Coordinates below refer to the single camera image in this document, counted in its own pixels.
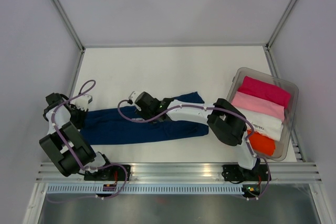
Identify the aluminium frame post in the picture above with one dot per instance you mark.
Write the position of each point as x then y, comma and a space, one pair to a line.
66, 21
288, 10

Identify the white slotted cable duct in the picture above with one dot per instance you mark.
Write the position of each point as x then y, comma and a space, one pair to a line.
156, 189

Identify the left aluminium frame post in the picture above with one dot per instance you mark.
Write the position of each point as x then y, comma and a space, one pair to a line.
66, 21

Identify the clear plastic storage bin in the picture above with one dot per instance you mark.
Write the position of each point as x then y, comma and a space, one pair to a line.
282, 145

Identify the magenta folded t-shirt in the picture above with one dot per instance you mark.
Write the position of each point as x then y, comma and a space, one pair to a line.
265, 91

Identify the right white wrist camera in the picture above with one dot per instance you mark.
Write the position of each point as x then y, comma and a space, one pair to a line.
133, 96

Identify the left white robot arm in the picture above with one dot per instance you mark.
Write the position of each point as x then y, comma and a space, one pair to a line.
65, 146

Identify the light pink folded t-shirt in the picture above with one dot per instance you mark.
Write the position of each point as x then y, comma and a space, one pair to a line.
255, 104

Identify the white folded t-shirt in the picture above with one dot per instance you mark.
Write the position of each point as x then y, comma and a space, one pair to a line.
263, 124

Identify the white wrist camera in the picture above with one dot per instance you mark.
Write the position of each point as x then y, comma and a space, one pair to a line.
82, 103
133, 96

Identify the right aluminium frame post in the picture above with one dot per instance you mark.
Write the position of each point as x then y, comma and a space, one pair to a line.
288, 10

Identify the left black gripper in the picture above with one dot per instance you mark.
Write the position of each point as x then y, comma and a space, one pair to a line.
83, 114

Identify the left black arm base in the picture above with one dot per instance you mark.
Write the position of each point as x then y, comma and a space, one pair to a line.
113, 173

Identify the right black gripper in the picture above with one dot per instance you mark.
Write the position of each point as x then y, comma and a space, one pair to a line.
143, 114

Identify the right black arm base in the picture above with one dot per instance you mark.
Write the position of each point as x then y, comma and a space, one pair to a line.
235, 174

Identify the orange folded t-shirt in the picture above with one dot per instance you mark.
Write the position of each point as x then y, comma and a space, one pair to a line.
262, 144

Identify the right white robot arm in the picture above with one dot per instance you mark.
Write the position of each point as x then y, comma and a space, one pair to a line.
227, 123

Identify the aluminium front rail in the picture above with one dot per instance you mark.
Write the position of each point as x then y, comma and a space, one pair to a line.
191, 173

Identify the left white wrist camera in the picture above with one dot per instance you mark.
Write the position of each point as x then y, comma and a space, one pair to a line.
82, 103

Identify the blue t-shirt with print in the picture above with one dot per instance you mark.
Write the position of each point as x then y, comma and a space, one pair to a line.
108, 127

